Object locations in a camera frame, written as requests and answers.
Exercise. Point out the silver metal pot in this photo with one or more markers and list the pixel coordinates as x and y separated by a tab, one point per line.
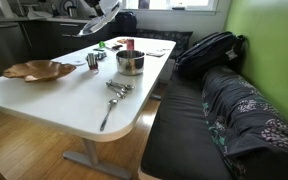
130	62

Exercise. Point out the brown leaf-shaped bowl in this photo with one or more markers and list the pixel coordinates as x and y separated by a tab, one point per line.
39	70

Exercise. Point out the silver measuring spoon set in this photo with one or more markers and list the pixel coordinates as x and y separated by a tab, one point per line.
120	89

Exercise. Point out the long silver spoon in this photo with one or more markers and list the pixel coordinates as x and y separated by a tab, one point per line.
111	103

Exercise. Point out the white paper card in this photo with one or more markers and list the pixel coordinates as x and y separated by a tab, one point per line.
155	54

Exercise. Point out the red soda can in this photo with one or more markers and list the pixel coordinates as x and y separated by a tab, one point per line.
130	44

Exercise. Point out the small glass with red base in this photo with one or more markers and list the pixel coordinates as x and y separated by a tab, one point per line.
92	63

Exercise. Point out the green small object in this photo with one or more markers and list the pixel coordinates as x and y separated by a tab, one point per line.
101	44

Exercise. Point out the patterned back pillow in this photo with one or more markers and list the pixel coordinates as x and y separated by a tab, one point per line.
181	39

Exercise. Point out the black sofa seat cushion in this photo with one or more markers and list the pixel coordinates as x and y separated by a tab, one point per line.
179	146

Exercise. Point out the grey table leg base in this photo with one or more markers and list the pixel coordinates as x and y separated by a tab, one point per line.
91	160

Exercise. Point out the black backpack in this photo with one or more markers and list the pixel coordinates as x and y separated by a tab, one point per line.
215	49

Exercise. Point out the dark floral cushion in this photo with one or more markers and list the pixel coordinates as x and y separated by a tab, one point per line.
249	132

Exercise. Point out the dark kitchen cabinet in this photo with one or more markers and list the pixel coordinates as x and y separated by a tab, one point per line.
21	41

